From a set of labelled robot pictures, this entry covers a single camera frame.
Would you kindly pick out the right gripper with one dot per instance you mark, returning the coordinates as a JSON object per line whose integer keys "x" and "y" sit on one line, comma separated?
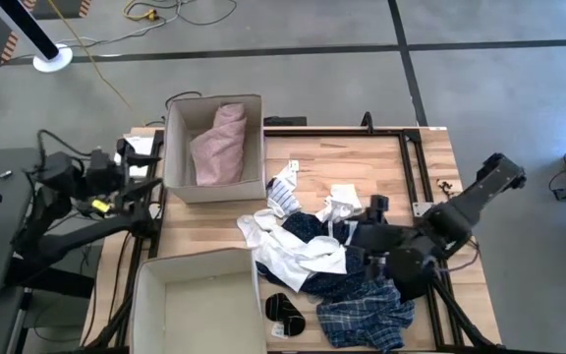
{"x": 381, "y": 238}

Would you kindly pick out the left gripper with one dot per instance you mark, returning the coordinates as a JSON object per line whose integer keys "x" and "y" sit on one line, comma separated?
{"x": 108, "y": 172}

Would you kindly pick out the navy dotted garment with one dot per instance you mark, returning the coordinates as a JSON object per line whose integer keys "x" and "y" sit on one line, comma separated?
{"x": 307, "y": 226}

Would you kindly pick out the blue plaid shorts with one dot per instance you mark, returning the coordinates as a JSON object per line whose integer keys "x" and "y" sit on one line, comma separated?
{"x": 361, "y": 314}

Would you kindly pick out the pink garment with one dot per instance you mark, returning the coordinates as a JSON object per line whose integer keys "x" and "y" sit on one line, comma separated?
{"x": 219, "y": 147}

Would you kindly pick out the white shirt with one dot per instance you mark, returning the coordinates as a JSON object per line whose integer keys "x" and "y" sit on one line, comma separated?
{"x": 283, "y": 251}

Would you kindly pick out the blue white striped sock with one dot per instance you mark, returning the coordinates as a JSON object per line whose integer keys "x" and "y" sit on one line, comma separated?
{"x": 283, "y": 196}

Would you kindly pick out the black sock with white stripes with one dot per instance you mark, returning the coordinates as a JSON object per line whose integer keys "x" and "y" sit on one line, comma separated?
{"x": 283, "y": 310}

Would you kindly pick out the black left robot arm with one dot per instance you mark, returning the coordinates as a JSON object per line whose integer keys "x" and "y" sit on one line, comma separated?
{"x": 91, "y": 231}

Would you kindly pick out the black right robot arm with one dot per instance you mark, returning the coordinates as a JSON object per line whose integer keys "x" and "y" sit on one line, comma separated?
{"x": 460, "y": 216}

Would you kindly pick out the white booklet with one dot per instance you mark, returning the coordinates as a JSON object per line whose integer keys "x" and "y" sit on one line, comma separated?
{"x": 143, "y": 143}

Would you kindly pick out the silver mounting plate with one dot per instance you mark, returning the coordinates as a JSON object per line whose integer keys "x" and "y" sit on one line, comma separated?
{"x": 421, "y": 209}

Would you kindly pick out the upper cardboard box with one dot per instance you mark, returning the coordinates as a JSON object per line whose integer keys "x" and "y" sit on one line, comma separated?
{"x": 214, "y": 194}

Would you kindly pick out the cardboard box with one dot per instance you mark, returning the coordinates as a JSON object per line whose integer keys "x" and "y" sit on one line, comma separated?
{"x": 204, "y": 314}
{"x": 214, "y": 194}

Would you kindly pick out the white paper tag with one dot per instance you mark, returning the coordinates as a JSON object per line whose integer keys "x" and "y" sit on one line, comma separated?
{"x": 278, "y": 330}
{"x": 293, "y": 165}

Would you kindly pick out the white pole with round base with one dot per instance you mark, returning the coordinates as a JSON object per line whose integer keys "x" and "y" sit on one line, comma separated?
{"x": 52, "y": 61}

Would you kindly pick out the black rectangular block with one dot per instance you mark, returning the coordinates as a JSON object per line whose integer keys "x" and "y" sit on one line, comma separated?
{"x": 285, "y": 121}

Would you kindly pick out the lower cardboard box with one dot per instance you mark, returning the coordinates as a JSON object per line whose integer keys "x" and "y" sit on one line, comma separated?
{"x": 204, "y": 314}

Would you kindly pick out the black aluminium table frame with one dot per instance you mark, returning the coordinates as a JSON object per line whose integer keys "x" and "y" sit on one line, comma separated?
{"x": 342, "y": 132}

